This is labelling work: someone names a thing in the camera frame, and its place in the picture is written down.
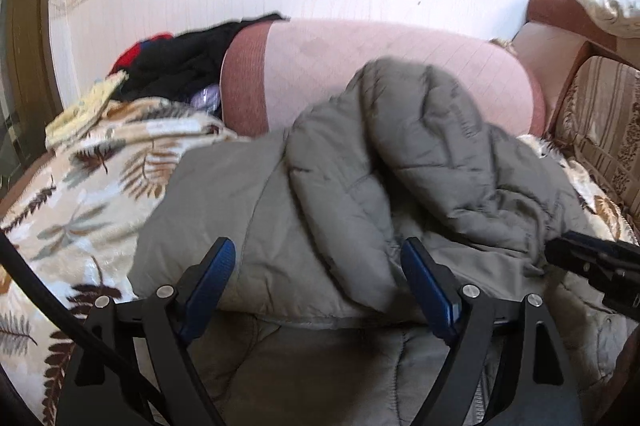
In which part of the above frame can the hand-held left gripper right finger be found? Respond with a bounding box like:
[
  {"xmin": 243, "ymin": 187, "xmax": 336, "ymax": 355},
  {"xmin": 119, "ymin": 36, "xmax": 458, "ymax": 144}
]
[{"xmin": 400, "ymin": 237, "xmax": 583, "ymax": 426}]

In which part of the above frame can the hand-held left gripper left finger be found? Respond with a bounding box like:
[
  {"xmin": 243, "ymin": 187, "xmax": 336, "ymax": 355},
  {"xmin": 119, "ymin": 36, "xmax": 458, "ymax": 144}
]
[{"xmin": 55, "ymin": 237, "xmax": 236, "ymax": 426}]

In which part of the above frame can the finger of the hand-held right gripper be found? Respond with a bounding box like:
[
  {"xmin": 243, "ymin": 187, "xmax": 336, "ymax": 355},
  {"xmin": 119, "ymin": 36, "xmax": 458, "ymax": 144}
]
[
  {"xmin": 545, "ymin": 240, "xmax": 640, "ymax": 322},
  {"xmin": 562, "ymin": 231, "xmax": 640, "ymax": 257}
]

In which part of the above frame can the olive quilted hooded jacket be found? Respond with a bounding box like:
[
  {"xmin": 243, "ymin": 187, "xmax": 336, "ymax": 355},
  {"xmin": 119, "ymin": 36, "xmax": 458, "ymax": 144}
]
[{"xmin": 127, "ymin": 58, "xmax": 640, "ymax": 426}]

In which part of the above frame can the striped sofa back cushion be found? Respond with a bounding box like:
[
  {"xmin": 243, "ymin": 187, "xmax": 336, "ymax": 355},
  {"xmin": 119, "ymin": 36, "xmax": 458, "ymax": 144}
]
[{"xmin": 547, "ymin": 56, "xmax": 640, "ymax": 227}]

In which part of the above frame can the leaf print blanket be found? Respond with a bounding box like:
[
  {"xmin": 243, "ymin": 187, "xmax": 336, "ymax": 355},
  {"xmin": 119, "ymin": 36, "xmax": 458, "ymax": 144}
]
[{"xmin": 0, "ymin": 98, "xmax": 640, "ymax": 426}]

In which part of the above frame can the clear plastic bag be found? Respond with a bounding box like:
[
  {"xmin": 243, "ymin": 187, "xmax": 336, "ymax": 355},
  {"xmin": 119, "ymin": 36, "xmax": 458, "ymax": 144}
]
[{"xmin": 192, "ymin": 86, "xmax": 223, "ymax": 111}]

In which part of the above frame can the yellow cloth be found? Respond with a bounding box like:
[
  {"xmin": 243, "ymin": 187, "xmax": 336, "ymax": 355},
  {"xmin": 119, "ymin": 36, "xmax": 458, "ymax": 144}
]
[{"xmin": 45, "ymin": 70, "xmax": 131, "ymax": 149}]

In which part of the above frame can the black garment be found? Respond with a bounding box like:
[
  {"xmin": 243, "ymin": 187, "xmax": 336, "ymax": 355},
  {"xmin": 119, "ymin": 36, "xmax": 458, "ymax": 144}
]
[{"xmin": 120, "ymin": 13, "xmax": 291, "ymax": 117}]

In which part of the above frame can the pink brown sofa backrest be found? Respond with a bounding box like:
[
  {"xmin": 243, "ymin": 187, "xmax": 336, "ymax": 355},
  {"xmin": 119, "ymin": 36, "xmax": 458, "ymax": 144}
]
[{"xmin": 512, "ymin": 0, "xmax": 640, "ymax": 107}]

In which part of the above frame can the red garment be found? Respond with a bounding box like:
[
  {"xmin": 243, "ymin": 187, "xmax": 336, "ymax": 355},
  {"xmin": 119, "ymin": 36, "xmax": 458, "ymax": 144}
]
[{"xmin": 110, "ymin": 33, "xmax": 173, "ymax": 74}]

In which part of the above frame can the pink sofa armrest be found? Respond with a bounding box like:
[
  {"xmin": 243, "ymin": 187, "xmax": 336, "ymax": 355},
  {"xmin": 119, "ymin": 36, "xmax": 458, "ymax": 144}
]
[{"xmin": 220, "ymin": 18, "xmax": 546, "ymax": 139}]

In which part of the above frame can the wooden door with glass panel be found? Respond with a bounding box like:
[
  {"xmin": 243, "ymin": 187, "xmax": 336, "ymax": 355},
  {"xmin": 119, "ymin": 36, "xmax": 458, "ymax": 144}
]
[{"xmin": 0, "ymin": 0, "xmax": 63, "ymax": 187}]

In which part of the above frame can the thick black cable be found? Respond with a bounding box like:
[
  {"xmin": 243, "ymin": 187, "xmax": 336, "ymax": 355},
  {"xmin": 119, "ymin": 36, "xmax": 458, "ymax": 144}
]
[{"xmin": 0, "ymin": 231, "xmax": 166, "ymax": 426}]

